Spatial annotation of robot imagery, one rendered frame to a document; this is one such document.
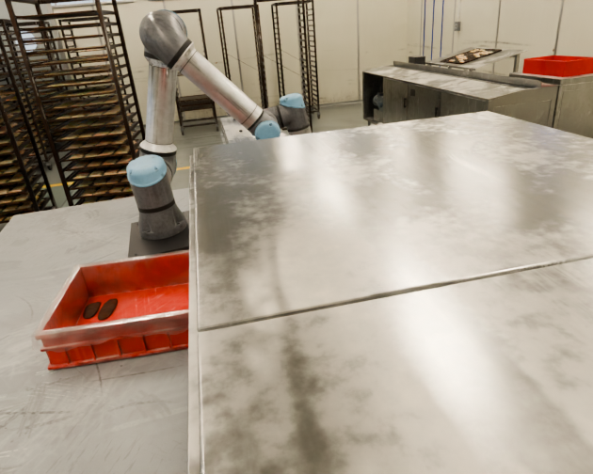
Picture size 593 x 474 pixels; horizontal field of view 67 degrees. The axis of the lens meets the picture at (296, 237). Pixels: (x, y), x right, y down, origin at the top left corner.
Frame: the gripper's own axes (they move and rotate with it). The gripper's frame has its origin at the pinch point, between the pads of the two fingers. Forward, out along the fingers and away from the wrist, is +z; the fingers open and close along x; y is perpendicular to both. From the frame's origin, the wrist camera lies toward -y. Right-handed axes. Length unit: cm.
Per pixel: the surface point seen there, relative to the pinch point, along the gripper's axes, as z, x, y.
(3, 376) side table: -6, 90, -52
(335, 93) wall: 106, -242, 693
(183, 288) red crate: 0, 51, -30
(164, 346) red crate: -1, 56, -56
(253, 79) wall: 40, -101, 702
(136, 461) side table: -1, 61, -84
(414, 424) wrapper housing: -43, 28, -132
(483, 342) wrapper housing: -42, 22, -128
